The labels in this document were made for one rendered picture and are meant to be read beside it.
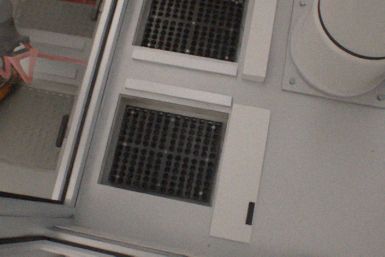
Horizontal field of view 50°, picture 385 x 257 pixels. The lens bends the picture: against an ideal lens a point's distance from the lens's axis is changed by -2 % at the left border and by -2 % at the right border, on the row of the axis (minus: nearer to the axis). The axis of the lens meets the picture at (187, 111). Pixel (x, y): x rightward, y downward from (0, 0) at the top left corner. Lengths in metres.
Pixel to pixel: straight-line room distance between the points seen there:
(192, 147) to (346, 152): 0.33
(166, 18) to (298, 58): 0.33
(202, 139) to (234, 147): 0.09
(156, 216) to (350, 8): 0.53
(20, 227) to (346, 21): 0.59
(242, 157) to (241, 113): 0.09
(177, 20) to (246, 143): 0.35
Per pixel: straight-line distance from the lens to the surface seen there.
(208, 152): 0.92
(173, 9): 1.04
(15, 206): 0.64
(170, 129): 0.93
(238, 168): 0.86
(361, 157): 0.93
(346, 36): 0.74
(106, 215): 0.89
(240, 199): 0.86
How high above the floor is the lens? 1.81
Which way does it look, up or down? 75 degrees down
